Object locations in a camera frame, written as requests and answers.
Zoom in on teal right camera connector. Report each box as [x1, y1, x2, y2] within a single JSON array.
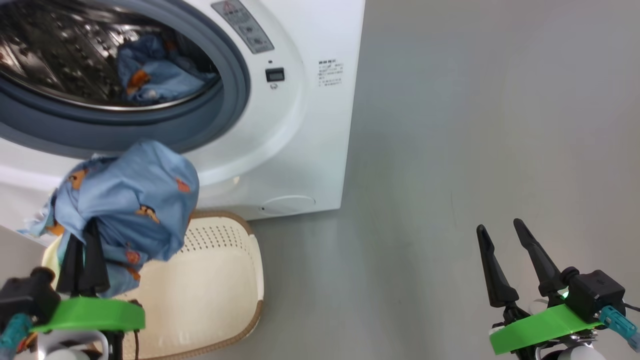
[[597, 306, 640, 351]]

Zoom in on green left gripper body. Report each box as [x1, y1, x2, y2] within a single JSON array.
[[30, 296, 147, 335]]

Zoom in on small blue cartoon garment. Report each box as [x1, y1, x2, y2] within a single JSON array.
[[117, 35, 221, 106]]

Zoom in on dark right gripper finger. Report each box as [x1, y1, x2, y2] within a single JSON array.
[[513, 218, 563, 298], [476, 224, 521, 308]]

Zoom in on steel washing machine drum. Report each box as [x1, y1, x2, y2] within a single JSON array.
[[0, 0, 223, 112]]

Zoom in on teal left camera connector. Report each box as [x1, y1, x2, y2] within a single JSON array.
[[0, 314, 33, 351]]

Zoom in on white washing machine body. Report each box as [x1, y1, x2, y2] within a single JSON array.
[[0, 0, 367, 246]]

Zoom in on round white filter cover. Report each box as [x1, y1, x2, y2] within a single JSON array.
[[260, 195, 317, 217]]

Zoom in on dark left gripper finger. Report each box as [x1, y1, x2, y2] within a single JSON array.
[[56, 235, 87, 295], [82, 220, 111, 296]]

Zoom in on cream perforated laundry basket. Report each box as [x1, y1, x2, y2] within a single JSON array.
[[41, 210, 265, 360]]

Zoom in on teal camera connector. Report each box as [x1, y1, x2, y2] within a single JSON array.
[[597, 306, 640, 351], [0, 314, 33, 351]]

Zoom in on large blue cartoon garment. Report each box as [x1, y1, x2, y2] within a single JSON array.
[[17, 140, 201, 298]]

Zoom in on printed text label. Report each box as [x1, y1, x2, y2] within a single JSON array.
[[318, 60, 345, 88]]

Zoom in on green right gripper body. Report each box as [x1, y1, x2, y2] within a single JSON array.
[[489, 303, 603, 357]]

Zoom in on grey warning sticker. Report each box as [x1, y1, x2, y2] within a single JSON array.
[[211, 0, 275, 55]]

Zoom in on grey rubber door gasket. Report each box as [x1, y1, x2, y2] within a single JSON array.
[[0, 0, 251, 160]]

